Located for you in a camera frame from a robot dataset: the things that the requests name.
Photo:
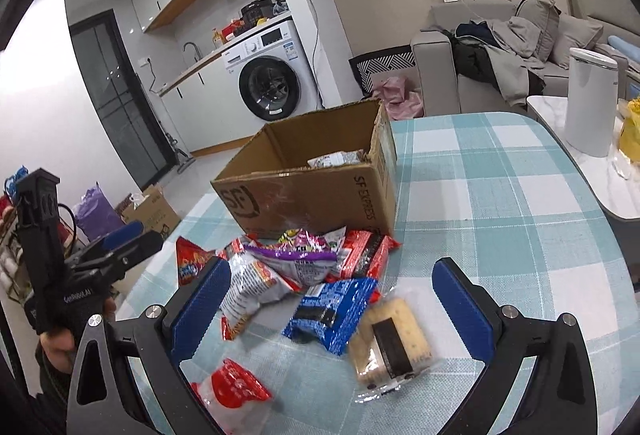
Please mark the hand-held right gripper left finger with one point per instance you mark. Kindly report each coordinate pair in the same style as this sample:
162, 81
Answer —
200, 305

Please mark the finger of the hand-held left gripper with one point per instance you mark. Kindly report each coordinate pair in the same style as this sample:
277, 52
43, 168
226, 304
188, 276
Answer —
145, 242
120, 235

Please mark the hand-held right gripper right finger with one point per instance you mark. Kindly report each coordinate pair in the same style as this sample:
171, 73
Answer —
460, 310

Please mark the red snack packet blue label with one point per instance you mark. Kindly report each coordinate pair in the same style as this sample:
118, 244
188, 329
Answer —
192, 265

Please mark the white red chip bag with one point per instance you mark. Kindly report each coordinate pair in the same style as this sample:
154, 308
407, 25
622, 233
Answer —
250, 285

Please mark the clear cracker packet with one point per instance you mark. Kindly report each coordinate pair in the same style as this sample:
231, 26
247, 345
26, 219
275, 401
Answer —
390, 345

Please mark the red white clear packet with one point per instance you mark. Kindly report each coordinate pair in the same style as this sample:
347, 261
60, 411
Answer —
230, 385

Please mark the red black snack packet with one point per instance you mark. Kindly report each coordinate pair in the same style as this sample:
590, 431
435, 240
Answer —
370, 255

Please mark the purple snack packet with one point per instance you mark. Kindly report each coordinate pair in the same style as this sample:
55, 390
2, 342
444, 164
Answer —
300, 255

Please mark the blue cookie packet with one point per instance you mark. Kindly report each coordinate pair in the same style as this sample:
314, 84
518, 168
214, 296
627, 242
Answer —
330, 310

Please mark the brown cardboard box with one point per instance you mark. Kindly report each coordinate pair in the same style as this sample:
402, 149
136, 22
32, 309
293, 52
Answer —
300, 200

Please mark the white snack packet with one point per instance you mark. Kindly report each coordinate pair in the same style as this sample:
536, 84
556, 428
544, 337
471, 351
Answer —
335, 159

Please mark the person's left forearm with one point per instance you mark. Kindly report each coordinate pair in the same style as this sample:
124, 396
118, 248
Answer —
50, 395

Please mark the person's left hand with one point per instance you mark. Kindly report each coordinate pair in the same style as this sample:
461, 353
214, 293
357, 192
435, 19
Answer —
55, 347

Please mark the purple bag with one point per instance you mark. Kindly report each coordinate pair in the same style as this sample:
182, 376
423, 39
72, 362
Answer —
97, 215

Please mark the small cardboard box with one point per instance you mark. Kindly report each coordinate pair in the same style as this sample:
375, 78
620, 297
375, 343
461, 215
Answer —
155, 212

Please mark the teal checkered tablecloth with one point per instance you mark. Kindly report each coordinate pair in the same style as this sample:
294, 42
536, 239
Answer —
475, 195

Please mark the black glass door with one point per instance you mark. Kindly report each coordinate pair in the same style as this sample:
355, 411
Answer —
115, 105

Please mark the kitchen counter cabinet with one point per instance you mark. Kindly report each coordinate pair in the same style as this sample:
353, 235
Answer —
205, 110

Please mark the white side table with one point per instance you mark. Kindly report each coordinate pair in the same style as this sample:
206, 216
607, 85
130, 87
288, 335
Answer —
600, 185

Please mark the kitchen faucet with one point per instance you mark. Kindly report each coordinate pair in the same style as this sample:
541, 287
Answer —
192, 50

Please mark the white washing machine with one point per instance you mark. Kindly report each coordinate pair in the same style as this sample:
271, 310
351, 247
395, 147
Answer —
272, 75

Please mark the yellow bottle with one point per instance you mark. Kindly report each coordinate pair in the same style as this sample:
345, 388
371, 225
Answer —
217, 38

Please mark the pink cloth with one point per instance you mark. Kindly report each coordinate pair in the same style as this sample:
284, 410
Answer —
400, 97

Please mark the beige sofa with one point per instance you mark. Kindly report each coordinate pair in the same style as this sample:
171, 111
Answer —
435, 75

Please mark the white cylindrical bin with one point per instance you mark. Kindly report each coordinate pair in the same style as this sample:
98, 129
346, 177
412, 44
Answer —
590, 105

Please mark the yellow plastic bag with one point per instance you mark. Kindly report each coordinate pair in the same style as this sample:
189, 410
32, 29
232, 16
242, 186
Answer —
631, 135

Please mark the black white patterned cushion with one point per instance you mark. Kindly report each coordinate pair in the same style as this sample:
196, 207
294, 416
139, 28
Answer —
382, 67

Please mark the dark clothes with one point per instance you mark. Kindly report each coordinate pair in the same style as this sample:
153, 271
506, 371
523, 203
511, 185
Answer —
472, 55

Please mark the black rice cooker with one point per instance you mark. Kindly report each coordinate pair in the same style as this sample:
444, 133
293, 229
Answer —
256, 12

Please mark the grey jacket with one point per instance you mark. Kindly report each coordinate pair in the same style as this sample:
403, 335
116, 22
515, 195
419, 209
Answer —
515, 60

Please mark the grey cushion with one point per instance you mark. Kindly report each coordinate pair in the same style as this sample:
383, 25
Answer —
537, 25
575, 40

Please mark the blue roll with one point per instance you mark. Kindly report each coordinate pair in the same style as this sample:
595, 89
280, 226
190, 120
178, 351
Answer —
625, 47

